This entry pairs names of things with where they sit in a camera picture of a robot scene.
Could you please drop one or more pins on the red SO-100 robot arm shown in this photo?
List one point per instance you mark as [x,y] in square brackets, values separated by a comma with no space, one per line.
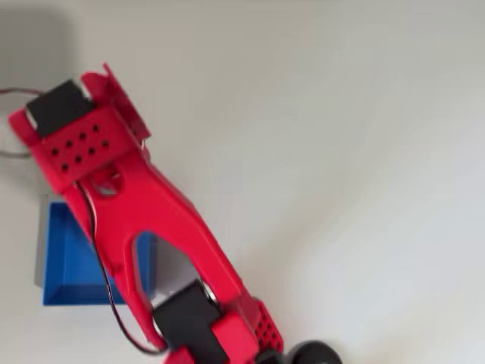
[163,212]

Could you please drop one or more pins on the blue square tray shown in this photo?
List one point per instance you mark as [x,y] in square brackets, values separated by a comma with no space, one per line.
[76,265]

